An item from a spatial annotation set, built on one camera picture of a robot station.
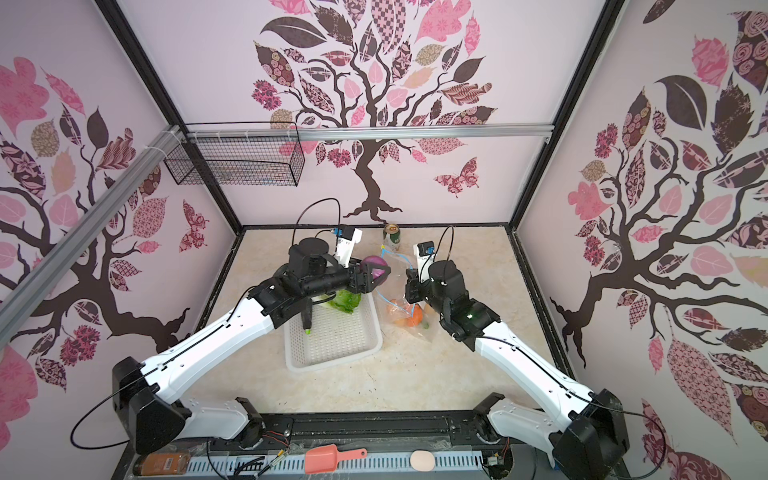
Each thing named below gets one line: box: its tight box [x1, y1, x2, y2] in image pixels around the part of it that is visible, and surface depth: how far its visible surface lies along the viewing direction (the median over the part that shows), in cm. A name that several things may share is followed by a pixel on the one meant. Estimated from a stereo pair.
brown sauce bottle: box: [133, 452, 191, 476], surface depth 68 cm
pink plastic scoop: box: [304, 444, 368, 475], surface depth 71 cm
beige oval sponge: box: [410, 450, 435, 472], surface depth 71 cm
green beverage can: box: [383, 223, 401, 250], surface depth 108 cm
